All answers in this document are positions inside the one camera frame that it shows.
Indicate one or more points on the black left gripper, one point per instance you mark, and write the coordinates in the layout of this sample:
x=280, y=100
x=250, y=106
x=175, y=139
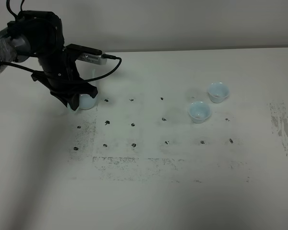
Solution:
x=66, y=91

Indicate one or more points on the light blue porcelain teapot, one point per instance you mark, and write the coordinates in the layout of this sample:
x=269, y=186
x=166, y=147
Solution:
x=86, y=102

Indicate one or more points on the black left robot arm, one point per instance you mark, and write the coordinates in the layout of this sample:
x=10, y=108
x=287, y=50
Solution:
x=39, y=34

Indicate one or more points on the near light blue teacup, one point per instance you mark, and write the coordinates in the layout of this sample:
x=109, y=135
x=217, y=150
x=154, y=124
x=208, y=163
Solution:
x=199, y=112

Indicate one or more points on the light blue teacup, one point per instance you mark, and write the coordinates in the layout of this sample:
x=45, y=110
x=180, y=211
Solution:
x=199, y=112
x=218, y=92

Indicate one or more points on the far light blue teacup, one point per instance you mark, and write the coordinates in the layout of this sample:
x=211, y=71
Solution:
x=218, y=92

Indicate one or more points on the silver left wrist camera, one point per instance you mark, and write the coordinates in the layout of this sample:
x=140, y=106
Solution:
x=86, y=54

